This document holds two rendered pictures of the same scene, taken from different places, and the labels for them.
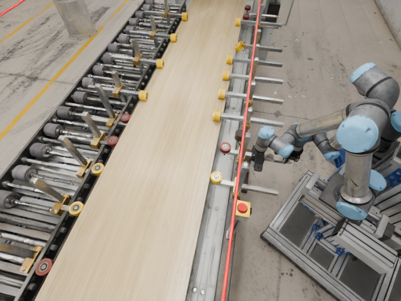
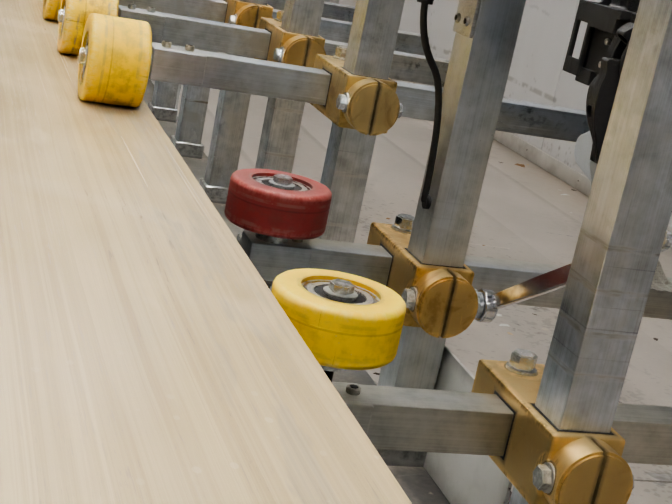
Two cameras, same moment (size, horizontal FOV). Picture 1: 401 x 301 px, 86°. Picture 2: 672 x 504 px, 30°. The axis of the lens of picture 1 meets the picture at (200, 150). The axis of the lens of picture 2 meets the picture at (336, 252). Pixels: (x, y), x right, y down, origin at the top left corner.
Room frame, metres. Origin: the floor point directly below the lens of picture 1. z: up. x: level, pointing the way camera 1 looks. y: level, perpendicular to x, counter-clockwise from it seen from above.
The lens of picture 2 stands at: (0.06, 0.27, 1.13)
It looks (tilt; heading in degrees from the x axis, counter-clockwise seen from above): 16 degrees down; 328
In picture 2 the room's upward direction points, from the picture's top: 12 degrees clockwise
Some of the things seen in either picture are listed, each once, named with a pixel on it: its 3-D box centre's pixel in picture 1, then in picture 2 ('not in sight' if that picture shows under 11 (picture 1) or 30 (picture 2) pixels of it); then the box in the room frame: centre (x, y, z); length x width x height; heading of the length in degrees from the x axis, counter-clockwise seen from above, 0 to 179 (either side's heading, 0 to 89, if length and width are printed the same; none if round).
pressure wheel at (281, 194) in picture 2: (225, 150); (270, 246); (0.89, -0.18, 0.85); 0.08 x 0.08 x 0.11
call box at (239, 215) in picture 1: (240, 211); not in sight; (0.33, -0.19, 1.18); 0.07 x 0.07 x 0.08; 78
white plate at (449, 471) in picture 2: not in sight; (443, 415); (0.79, -0.31, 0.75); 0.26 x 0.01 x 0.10; 168
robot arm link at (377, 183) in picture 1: (366, 184); not in sight; (0.45, -0.81, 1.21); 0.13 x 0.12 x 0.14; 136
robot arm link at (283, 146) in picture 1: (283, 145); not in sight; (0.66, -0.43, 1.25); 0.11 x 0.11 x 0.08; 46
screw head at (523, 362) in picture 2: not in sight; (523, 361); (0.66, -0.26, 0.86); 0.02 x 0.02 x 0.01
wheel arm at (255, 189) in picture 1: (244, 187); (599, 434); (0.61, -0.30, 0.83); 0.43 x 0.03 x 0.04; 78
